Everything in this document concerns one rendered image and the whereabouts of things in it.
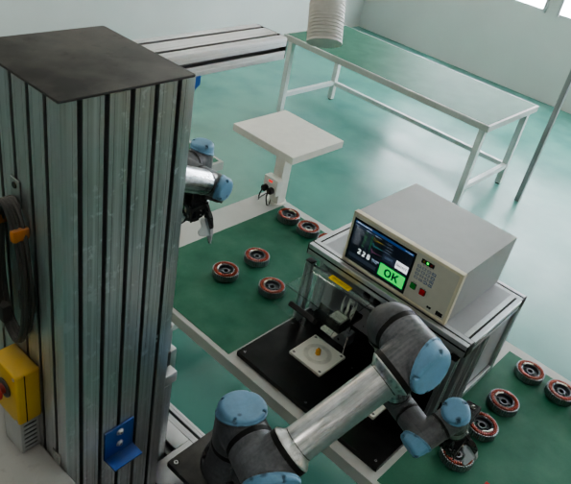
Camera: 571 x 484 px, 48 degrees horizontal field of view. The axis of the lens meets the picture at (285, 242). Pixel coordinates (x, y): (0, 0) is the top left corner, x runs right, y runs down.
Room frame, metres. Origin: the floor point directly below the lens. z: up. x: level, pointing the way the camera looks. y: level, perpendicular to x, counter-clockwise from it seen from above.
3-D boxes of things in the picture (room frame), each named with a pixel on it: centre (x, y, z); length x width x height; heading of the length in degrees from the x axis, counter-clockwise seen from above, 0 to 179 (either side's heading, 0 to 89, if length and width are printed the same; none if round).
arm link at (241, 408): (1.01, 0.01, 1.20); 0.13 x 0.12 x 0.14; 34
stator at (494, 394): (1.72, -0.90, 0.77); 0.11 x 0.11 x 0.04
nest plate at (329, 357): (1.75, -0.20, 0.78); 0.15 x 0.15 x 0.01; 54
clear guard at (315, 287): (1.77, -0.20, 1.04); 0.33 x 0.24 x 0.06; 144
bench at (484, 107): (5.54, -0.72, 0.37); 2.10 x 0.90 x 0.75; 54
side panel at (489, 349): (1.81, -0.80, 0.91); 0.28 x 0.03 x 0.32; 144
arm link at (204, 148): (1.80, 0.32, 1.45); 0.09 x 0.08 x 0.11; 153
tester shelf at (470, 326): (1.94, -0.49, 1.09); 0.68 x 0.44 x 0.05; 54
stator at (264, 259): (2.29, 0.11, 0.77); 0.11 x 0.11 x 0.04
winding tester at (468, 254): (1.93, -0.50, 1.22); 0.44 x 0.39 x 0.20; 54
